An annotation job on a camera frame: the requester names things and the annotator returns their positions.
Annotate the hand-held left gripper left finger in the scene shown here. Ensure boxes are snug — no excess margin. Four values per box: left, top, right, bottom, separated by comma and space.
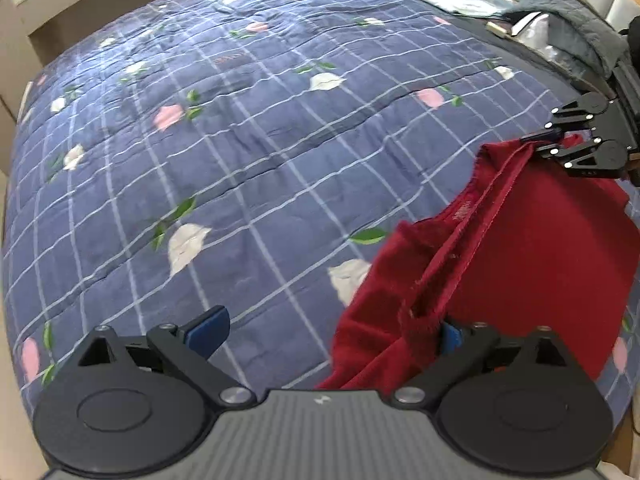
77, 305, 257, 407

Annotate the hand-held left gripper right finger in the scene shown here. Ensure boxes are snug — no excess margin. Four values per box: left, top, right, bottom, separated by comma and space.
392, 317, 571, 406

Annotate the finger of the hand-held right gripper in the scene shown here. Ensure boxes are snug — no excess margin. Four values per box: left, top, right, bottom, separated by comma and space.
546, 92, 612, 135
520, 127, 630, 182

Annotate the red long-sleeved sweater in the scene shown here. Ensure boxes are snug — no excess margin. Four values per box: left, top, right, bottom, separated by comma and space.
315, 132, 632, 392

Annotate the grey folded blanket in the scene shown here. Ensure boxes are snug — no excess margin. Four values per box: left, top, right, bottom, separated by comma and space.
500, 0, 632, 81

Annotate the clear plastic bag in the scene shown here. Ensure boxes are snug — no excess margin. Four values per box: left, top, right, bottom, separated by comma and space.
515, 12, 571, 68

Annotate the blue plaid floral quilt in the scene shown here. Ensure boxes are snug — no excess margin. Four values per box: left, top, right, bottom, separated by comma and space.
0, 0, 640, 431

